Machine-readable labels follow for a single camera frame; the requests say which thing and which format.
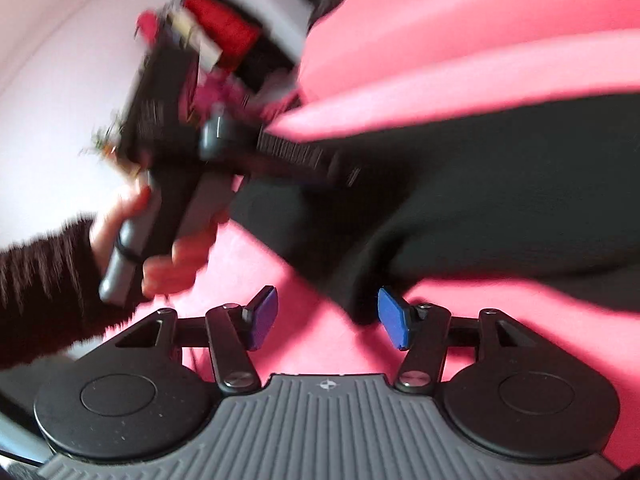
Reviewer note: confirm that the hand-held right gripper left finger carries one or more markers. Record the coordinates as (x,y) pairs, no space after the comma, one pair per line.
(262,317)

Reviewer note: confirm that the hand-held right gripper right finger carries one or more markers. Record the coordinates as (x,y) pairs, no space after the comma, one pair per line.
(395,317)

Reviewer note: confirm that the black pants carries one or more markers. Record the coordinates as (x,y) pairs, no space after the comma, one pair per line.
(475,200)

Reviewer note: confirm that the person's left forearm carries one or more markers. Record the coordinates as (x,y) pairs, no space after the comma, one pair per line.
(50,290)

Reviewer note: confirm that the person's left hand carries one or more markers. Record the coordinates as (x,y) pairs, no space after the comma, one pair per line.
(170,270)

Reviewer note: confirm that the red hanging garment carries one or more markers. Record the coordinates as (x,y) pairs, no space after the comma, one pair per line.
(225,30)

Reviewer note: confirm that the bed with coral sheet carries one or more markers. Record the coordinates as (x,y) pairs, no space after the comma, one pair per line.
(450,15)

